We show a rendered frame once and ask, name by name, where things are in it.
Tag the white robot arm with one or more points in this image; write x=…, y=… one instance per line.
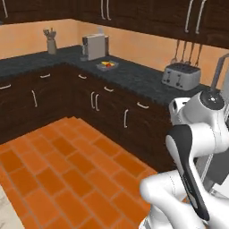
x=208, y=134

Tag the clear vegetable container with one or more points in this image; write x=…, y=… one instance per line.
x=103, y=67

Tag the dark wood wall cupboards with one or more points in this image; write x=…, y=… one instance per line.
x=35, y=10
x=149, y=15

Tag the grey coffee machine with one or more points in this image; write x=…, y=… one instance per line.
x=94, y=47

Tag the dark wood base cupboards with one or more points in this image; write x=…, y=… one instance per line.
x=113, y=119
x=21, y=110

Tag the grey tool pot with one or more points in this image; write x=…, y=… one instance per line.
x=52, y=47

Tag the hanging metal kitchen tool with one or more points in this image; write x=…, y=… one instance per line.
x=183, y=53
x=190, y=53
x=176, y=52

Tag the grey toaster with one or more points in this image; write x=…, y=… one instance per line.
x=180, y=76

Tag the red tomato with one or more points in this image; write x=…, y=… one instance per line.
x=110, y=64

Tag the yellow corn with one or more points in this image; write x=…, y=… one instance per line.
x=105, y=63

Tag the grey kitchen tool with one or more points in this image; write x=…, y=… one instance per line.
x=53, y=33
x=46, y=32

